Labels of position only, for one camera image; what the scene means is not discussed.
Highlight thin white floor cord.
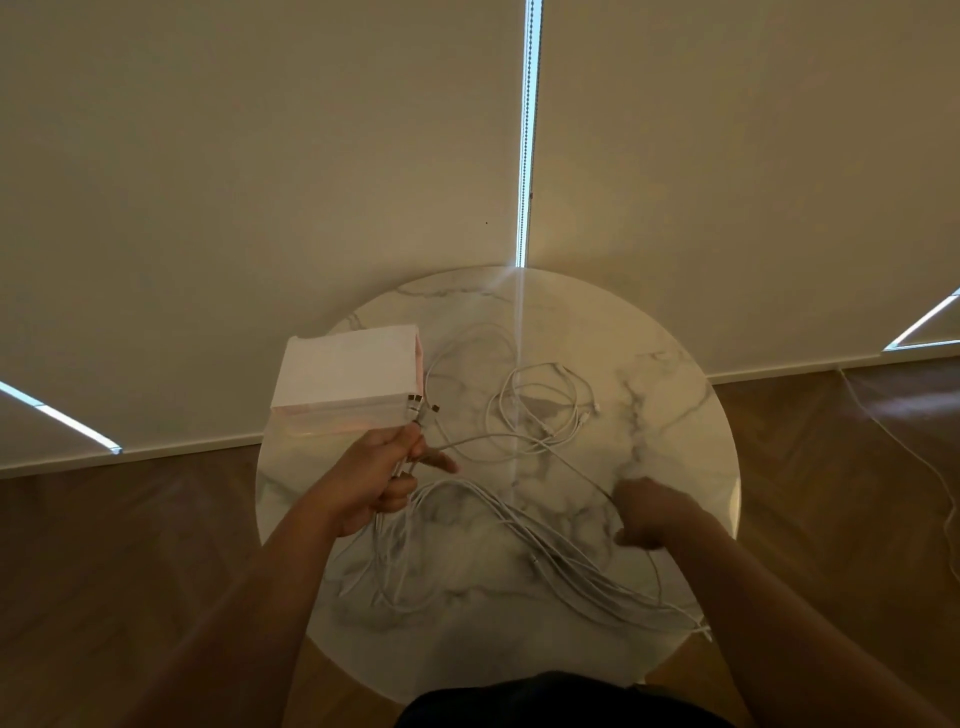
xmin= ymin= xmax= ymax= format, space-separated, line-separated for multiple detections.
xmin=838 ymin=367 xmax=960 ymax=571

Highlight person's right forearm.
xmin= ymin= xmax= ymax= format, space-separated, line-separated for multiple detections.
xmin=663 ymin=513 xmax=954 ymax=728

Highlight blind bead pull chain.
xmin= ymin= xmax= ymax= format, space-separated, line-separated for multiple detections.
xmin=514 ymin=0 xmax=544 ymax=269

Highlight white pink box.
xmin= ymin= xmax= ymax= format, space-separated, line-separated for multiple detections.
xmin=269 ymin=324 xmax=427 ymax=436

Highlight beige roller blind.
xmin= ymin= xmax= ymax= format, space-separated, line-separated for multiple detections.
xmin=0 ymin=0 xmax=526 ymax=478
xmin=524 ymin=0 xmax=960 ymax=384
xmin=0 ymin=386 xmax=123 ymax=474
xmin=884 ymin=292 xmax=960 ymax=358

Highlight black shorts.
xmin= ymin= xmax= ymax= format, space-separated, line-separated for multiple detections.
xmin=397 ymin=671 xmax=736 ymax=728

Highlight person's left forearm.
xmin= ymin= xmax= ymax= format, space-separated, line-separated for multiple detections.
xmin=127 ymin=494 xmax=361 ymax=728

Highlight person's left hand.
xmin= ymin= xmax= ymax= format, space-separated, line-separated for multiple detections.
xmin=314 ymin=423 xmax=460 ymax=538

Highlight person's right hand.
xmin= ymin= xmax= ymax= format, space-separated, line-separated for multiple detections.
xmin=611 ymin=478 xmax=706 ymax=553

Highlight round marble table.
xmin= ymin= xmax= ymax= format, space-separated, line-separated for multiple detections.
xmin=254 ymin=266 xmax=744 ymax=703

